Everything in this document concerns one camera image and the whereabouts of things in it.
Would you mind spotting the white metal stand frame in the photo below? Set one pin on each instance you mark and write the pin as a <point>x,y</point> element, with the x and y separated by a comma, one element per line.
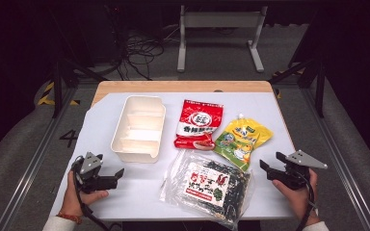
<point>220,19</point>

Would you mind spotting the white divided plastic container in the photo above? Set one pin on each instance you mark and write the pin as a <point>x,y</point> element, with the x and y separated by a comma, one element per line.
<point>139,128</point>

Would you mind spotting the white table cover sheet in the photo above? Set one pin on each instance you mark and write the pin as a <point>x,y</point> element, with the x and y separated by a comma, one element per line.
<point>141,189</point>

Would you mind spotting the clear bag of dried seaweed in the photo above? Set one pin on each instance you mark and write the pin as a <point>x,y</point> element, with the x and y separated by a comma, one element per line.
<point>205,186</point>

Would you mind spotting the person's right hand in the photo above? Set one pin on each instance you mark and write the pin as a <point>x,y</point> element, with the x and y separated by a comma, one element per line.
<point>297,200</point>

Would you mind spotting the aluminium floor rail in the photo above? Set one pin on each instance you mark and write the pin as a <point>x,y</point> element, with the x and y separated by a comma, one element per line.
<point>340,160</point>
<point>35,160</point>

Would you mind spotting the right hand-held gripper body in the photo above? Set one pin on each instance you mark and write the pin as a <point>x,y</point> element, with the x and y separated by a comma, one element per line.
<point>297,166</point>

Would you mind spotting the red snack packet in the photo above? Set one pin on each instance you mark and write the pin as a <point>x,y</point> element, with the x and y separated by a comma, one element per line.
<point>199,123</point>

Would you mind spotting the yellow black hazard tape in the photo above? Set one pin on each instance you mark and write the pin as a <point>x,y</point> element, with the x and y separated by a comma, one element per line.
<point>46,93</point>

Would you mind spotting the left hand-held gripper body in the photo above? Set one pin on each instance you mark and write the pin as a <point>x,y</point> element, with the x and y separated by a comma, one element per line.
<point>90,165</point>

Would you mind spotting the person's left hand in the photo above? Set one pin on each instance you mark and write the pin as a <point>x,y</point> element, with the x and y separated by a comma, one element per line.
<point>74,199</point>

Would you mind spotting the black metal stand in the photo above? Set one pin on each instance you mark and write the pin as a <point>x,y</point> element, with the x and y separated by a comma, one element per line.
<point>319,93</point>
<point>57,86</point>

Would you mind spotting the yellow green spouted pouch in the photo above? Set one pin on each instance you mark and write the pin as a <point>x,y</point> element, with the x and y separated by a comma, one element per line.
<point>242,141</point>

